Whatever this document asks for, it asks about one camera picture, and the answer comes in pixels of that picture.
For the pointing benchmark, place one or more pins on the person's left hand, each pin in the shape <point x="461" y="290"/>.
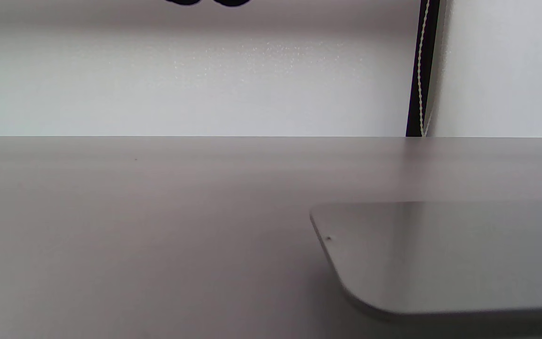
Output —
<point x="186" y="2"/>

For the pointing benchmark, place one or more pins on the silver metal sliding box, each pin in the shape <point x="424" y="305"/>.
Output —
<point x="440" y="254"/>

